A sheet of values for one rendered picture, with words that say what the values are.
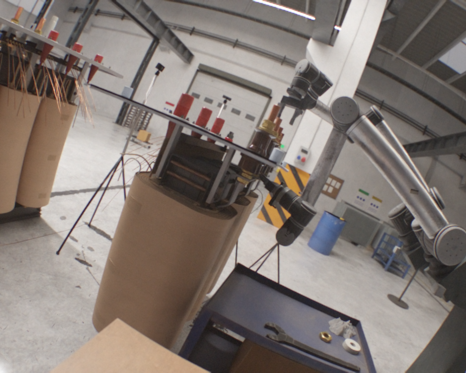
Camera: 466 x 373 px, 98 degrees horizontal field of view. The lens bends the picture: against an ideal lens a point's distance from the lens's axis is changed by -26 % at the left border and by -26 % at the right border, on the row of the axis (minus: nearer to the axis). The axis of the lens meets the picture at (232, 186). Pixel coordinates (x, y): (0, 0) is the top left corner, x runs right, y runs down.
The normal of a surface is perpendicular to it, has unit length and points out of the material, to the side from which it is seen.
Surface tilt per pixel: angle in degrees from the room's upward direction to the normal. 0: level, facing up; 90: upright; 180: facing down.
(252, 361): 90
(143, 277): 90
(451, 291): 90
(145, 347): 0
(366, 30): 90
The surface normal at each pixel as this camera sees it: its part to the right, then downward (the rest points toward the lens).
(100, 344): 0.41, -0.90
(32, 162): 0.36, 0.30
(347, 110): -0.40, 0.03
